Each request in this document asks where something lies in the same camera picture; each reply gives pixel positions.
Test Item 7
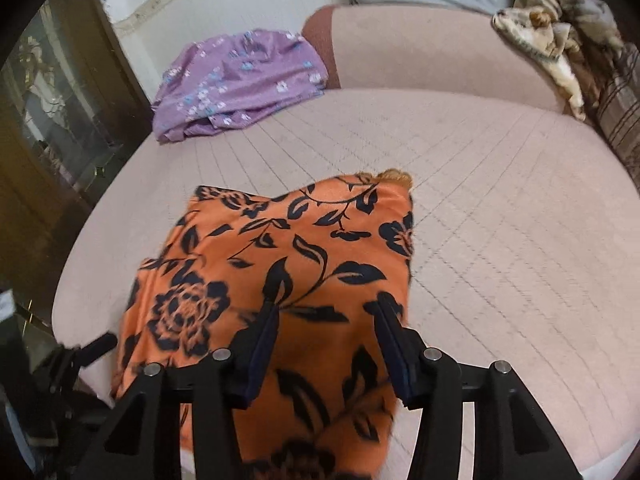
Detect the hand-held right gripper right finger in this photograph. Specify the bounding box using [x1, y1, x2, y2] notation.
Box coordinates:
[375, 292, 583, 480]

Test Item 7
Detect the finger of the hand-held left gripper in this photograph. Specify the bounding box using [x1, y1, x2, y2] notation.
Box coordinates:
[75, 332, 119, 366]

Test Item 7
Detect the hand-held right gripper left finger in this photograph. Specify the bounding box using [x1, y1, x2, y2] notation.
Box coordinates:
[87, 302, 282, 480]

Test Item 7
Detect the orange black floral garment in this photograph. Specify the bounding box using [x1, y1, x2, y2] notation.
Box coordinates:
[110, 170, 416, 480]

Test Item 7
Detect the pink quilted sofa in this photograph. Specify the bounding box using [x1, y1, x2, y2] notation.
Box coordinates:
[52, 4, 640, 480]

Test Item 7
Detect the dark wooden glass cabinet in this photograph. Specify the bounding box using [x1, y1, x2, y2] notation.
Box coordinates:
[0, 0, 153, 331]

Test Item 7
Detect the purple floral garment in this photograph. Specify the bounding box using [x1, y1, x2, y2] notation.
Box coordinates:
[151, 29, 328, 143]

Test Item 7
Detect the brown striped cloth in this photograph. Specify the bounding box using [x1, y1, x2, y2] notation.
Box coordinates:
[595, 45, 640, 191]

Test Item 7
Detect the beige patterned blanket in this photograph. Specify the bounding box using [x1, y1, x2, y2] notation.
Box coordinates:
[492, 0, 626, 121]

